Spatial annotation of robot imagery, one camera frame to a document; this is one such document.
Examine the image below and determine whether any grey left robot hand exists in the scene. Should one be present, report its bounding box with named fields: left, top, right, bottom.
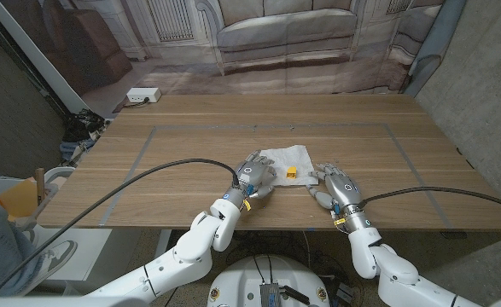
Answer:
left=222, top=149, right=277, bottom=210

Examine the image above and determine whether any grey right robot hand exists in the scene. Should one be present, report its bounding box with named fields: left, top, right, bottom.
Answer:
left=306, top=162, right=373, bottom=234

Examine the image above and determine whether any white tissue paper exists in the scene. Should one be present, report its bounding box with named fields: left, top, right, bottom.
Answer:
left=258, top=144, right=319, bottom=188

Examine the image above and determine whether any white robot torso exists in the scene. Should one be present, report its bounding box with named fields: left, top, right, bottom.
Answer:
left=207, top=254, right=331, bottom=307

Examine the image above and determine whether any grey finned electronics box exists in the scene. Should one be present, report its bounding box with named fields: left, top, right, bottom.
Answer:
left=259, top=281, right=282, bottom=307

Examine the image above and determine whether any printed sofa room backdrop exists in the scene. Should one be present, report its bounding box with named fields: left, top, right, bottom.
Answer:
left=0, top=0, right=447, bottom=116

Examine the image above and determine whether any white power strip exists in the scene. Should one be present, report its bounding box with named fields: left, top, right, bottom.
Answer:
left=125, top=87, right=162, bottom=104

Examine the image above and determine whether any grey blue rolled sheet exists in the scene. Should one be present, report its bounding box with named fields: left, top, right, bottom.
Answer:
left=403, top=0, right=468, bottom=97

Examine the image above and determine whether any white floor panel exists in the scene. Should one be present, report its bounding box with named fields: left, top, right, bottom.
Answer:
left=27, top=225, right=114, bottom=282

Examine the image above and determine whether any white chair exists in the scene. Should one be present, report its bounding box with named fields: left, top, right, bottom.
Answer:
left=23, top=165, right=76, bottom=227

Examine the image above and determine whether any white grey sneaker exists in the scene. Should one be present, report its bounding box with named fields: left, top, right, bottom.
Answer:
left=27, top=240, right=79, bottom=285

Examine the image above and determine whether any orange cardboard box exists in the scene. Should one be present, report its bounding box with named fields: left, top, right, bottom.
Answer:
left=0, top=178, right=40, bottom=221

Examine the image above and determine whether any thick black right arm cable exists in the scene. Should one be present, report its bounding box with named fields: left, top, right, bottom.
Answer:
left=360, top=186, right=501, bottom=214

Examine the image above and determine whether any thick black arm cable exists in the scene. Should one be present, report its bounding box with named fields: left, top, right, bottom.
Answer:
left=0, top=158, right=241, bottom=298
left=360, top=186, right=501, bottom=214

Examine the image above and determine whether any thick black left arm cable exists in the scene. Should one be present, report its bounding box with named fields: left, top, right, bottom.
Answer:
left=0, top=158, right=241, bottom=298

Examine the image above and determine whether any dark pile of cables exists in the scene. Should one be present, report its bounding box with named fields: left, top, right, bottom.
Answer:
left=60, top=108, right=106, bottom=163

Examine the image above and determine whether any wooden handle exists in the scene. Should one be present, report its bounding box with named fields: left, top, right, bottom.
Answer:
left=34, top=167, right=46, bottom=206

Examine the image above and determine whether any white backdrop frame pole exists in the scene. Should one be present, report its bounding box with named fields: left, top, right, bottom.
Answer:
left=0, top=0, right=89, bottom=114

